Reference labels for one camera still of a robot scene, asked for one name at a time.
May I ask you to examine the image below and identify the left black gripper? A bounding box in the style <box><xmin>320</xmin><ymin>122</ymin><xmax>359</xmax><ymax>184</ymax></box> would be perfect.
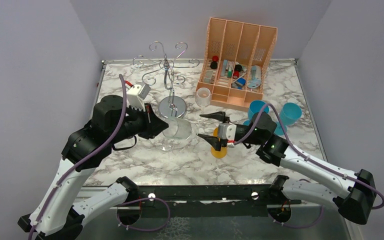
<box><xmin>108</xmin><ymin>101</ymin><xmax>170</xmax><ymax>144</ymax></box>

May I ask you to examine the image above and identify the ribbed clear glass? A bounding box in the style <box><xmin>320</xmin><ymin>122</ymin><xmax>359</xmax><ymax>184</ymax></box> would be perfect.
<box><xmin>162</xmin><ymin>117</ymin><xmax>199</xmax><ymax>140</ymax></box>

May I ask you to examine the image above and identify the tall clear wine glass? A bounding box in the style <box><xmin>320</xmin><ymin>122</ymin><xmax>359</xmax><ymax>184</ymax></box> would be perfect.
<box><xmin>159</xmin><ymin>138</ymin><xmax>175</xmax><ymax>152</ymax></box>

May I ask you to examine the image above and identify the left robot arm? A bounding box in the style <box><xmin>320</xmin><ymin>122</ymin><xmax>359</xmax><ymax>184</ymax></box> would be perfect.
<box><xmin>17</xmin><ymin>95</ymin><xmax>168</xmax><ymax>240</ymax></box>

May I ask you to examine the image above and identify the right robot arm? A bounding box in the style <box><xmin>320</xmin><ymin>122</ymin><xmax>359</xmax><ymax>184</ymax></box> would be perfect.
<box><xmin>198</xmin><ymin>111</ymin><xmax>377</xmax><ymax>225</ymax></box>

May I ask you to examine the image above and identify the chrome wine glass rack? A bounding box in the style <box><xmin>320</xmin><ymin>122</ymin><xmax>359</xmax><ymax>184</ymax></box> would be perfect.
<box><xmin>132</xmin><ymin>41</ymin><xmax>188</xmax><ymax>118</ymax></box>

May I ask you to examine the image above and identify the short clear wine glass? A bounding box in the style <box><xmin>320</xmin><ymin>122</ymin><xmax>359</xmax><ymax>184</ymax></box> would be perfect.
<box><xmin>195</xmin><ymin>87</ymin><xmax>211</xmax><ymax>114</ymax></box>

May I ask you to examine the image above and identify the orange plastic goblet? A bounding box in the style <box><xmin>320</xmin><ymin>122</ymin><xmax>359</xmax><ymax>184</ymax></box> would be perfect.
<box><xmin>210</xmin><ymin>127</ymin><xmax>228</xmax><ymax>159</ymax></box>

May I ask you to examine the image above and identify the blue plastic goblet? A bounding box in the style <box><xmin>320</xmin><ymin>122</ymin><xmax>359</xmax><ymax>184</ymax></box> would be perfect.
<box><xmin>243</xmin><ymin>100</ymin><xmax>266</xmax><ymax>125</ymax></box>
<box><xmin>274</xmin><ymin>102</ymin><xmax>303</xmax><ymax>136</ymax></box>

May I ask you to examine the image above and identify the peach desk organizer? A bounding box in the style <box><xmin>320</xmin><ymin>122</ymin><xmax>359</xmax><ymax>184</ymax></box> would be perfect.
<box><xmin>196</xmin><ymin>17</ymin><xmax>278</xmax><ymax>112</ymax></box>

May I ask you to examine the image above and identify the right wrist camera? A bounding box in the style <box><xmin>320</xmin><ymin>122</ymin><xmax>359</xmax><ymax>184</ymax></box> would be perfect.
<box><xmin>217</xmin><ymin>123</ymin><xmax>237</xmax><ymax>142</ymax></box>

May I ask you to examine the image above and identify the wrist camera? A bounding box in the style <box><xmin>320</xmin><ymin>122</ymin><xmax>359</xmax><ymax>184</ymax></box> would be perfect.
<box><xmin>126</xmin><ymin>82</ymin><xmax>151</xmax><ymax>111</ymax></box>
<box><xmin>217</xmin><ymin>123</ymin><xmax>237</xmax><ymax>142</ymax></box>

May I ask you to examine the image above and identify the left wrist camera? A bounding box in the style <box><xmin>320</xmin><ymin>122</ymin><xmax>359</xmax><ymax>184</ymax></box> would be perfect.
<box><xmin>126</xmin><ymin>82</ymin><xmax>151</xmax><ymax>111</ymax></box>

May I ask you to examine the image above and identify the black base frame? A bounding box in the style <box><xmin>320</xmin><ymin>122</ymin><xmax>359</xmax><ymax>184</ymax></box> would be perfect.
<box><xmin>116</xmin><ymin>184</ymin><xmax>301</xmax><ymax>220</ymax></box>

